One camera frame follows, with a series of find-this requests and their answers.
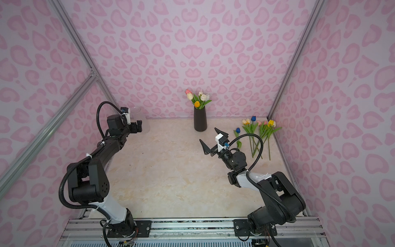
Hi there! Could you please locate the clear plastic cup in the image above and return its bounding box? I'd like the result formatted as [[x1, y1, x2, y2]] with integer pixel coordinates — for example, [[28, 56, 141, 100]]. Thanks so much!
[[131, 107, 150, 133]]

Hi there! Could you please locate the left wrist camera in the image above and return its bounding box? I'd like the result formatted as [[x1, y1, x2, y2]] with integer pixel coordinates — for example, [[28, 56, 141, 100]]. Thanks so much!
[[120, 107, 131, 125]]

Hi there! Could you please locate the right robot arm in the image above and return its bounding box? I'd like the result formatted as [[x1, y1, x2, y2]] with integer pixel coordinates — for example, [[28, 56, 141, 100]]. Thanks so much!
[[200, 129, 306, 237]]

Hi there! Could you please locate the blue tulip back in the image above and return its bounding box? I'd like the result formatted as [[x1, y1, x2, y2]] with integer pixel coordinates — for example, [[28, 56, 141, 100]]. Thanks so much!
[[250, 116, 258, 157]]

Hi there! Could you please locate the blue tulip front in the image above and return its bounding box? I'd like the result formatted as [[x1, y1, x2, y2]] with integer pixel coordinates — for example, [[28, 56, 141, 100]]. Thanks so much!
[[234, 128, 242, 149]]

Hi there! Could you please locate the dark grey vase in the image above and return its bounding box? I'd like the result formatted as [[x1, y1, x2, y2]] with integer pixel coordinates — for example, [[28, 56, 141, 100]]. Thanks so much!
[[193, 108, 207, 132]]

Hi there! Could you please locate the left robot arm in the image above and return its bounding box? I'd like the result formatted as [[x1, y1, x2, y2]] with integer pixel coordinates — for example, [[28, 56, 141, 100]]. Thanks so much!
[[58, 101, 142, 237]]

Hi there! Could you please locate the blue tulip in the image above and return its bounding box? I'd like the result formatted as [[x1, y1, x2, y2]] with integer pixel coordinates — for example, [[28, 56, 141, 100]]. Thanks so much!
[[250, 116, 258, 157], [234, 128, 242, 149]]

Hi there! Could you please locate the aluminium corner post right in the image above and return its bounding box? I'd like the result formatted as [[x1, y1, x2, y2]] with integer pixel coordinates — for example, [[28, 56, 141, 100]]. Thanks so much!
[[267, 0, 327, 120]]

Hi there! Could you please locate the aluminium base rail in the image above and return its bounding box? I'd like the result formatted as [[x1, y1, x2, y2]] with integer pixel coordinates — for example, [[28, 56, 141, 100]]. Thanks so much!
[[58, 216, 328, 247]]

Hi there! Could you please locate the aluminium frame left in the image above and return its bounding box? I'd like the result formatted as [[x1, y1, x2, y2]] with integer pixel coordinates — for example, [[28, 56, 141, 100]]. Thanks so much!
[[1, 1, 116, 198]]

